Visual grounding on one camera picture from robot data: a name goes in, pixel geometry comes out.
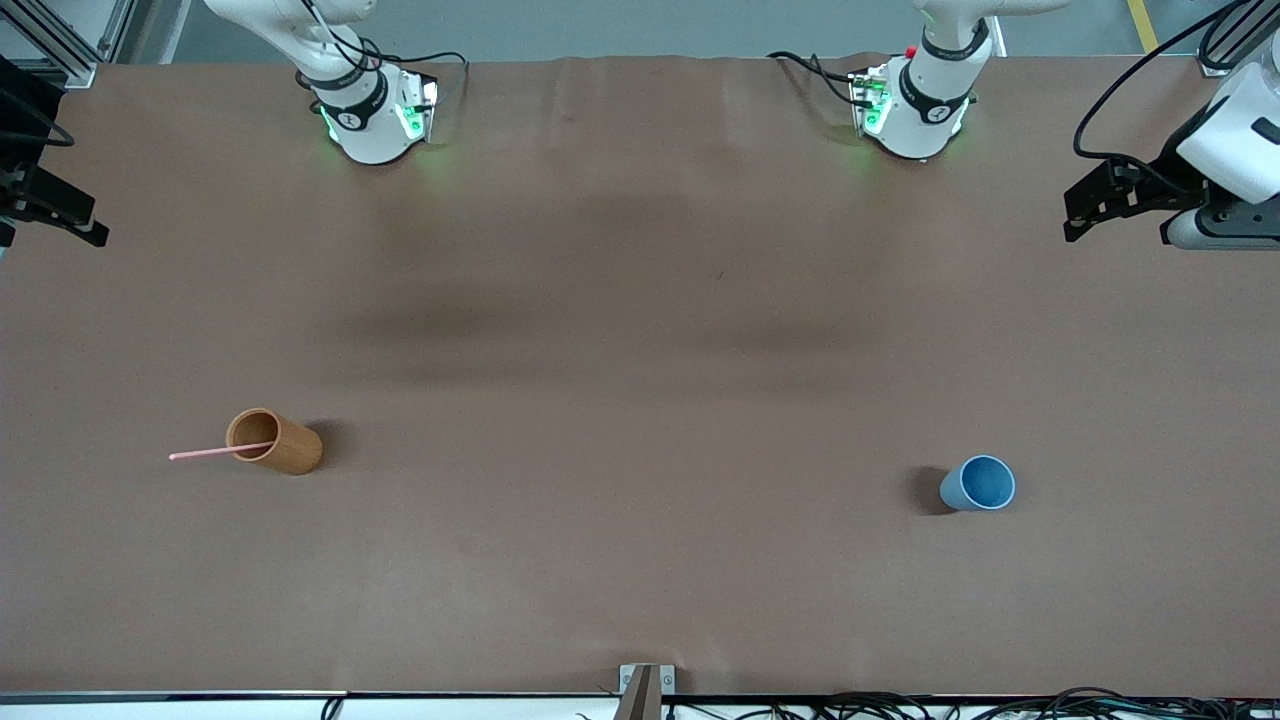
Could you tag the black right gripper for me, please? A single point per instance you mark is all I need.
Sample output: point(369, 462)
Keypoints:
point(22, 182)

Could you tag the brown table cover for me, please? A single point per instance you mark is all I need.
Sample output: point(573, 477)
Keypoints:
point(640, 500)

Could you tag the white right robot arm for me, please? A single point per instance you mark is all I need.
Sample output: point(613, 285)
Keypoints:
point(370, 130)

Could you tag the brown wooden cup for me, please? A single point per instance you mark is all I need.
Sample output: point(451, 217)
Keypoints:
point(285, 448)

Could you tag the metal table edge bracket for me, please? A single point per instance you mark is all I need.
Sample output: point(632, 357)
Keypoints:
point(640, 690)

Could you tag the black equipment beside table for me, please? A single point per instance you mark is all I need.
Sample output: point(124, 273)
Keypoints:
point(25, 105)

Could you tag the pink chopstick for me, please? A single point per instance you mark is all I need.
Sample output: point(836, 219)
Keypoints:
point(205, 453)

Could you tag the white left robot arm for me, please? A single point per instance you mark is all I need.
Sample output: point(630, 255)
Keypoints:
point(930, 100)

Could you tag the blue cup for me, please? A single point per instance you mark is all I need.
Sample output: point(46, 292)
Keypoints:
point(978, 485)

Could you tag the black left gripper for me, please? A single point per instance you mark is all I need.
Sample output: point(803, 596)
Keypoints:
point(1163, 183)

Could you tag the yellow floor tape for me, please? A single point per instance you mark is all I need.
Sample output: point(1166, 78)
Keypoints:
point(1143, 25)

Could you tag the aluminium frame profile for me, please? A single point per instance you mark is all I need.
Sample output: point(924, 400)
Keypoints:
point(1225, 55)
point(70, 45)

